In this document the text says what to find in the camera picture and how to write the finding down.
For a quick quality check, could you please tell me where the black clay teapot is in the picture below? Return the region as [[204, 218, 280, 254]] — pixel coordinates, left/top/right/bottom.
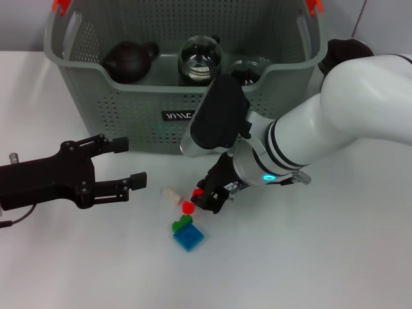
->
[[102, 40, 160, 84]]

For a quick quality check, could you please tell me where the round glass jar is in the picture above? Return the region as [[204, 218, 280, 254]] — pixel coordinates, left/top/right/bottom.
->
[[178, 34, 223, 77]]

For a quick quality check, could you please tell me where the glass pitcher black lid handle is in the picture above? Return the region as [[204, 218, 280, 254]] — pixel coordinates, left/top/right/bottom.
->
[[317, 38, 376, 75]]

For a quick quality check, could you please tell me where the left arm cable with plug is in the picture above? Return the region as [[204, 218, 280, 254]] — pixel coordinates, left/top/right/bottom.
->
[[0, 204, 36, 228]]

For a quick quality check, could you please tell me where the small white toy brick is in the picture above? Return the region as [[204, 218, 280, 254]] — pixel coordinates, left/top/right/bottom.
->
[[160, 185, 184, 204]]

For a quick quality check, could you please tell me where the small green toy brick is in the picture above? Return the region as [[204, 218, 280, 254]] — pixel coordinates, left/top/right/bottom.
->
[[171, 214, 194, 233]]

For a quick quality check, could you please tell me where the black bin logo label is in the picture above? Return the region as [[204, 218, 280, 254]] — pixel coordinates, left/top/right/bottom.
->
[[162, 109, 196, 123]]

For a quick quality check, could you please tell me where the blue square toy brick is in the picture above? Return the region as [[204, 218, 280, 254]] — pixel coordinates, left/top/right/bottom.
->
[[173, 223, 206, 252]]

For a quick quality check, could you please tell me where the glass teacup black handle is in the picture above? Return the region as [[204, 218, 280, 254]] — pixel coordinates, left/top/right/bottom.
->
[[230, 59, 268, 86], [178, 69, 213, 87]]

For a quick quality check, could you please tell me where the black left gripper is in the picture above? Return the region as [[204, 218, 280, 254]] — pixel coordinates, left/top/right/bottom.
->
[[0, 133, 149, 211]]

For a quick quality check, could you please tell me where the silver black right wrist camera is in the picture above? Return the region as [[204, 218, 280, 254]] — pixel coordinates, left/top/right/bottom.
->
[[179, 73, 254, 158]]

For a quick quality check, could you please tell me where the grey-green perforated storage bin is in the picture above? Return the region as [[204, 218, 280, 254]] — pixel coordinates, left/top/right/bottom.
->
[[43, 0, 326, 155]]

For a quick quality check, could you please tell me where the orange bin handle clip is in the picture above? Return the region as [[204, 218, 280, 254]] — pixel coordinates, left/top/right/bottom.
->
[[305, 0, 323, 17], [53, 0, 70, 15]]

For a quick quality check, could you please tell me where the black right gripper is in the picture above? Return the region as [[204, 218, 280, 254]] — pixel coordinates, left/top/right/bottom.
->
[[192, 152, 242, 215]]

